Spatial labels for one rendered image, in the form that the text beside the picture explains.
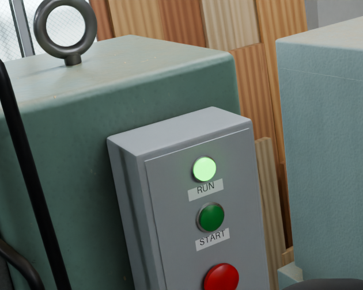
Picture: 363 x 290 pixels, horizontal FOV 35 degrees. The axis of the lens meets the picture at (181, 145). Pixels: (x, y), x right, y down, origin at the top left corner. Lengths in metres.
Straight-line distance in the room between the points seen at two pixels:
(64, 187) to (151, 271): 0.09
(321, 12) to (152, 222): 2.28
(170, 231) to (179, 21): 1.67
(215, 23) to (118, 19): 0.38
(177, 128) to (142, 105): 0.04
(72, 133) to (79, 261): 0.11
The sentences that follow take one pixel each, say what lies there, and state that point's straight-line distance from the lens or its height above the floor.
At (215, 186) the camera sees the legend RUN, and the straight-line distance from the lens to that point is 0.44.
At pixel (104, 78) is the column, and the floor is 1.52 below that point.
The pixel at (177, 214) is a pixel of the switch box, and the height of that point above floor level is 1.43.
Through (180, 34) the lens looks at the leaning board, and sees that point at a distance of 2.07.
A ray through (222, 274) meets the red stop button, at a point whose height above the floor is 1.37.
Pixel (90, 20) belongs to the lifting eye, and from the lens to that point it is 0.55.
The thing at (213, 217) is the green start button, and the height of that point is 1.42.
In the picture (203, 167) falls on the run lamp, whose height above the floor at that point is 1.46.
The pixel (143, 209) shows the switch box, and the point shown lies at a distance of 0.42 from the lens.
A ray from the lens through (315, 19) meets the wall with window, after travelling 2.66.
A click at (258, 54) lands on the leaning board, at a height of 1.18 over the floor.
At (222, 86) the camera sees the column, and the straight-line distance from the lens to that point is 0.50.
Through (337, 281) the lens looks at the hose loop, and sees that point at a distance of 0.60.
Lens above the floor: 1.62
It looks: 19 degrees down
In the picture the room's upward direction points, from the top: 8 degrees counter-clockwise
